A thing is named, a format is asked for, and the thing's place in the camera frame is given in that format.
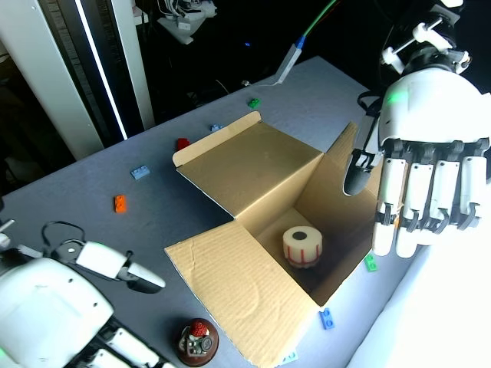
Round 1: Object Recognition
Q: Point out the grey table cloth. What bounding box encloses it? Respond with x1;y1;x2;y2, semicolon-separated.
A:
0;55;491;368

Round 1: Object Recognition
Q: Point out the white stick with blue connector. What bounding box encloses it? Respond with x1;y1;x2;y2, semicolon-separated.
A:
264;36;308;87

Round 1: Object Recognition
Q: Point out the brown cardboard box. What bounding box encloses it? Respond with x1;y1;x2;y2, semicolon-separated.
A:
163;110;384;367

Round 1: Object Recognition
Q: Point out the white backdrop cloth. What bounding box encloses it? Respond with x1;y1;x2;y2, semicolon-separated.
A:
344;225;491;368

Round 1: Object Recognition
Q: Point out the white cabinet frame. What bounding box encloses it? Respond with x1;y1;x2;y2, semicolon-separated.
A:
0;0;155;161

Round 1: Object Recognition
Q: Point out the white plastic part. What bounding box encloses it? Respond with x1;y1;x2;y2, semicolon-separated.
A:
157;0;218;46

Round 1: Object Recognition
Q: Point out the green cable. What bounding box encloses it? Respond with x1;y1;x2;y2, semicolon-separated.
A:
302;0;341;39

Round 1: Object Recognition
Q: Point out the chocolate cake with strawberry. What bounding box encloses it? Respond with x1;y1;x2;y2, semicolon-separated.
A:
176;317;220;367

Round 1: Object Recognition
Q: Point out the white red-striped roll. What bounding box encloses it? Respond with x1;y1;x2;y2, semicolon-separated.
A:
282;225;323;269

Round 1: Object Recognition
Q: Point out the white light strip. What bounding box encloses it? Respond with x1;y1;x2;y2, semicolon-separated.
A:
74;0;130;141

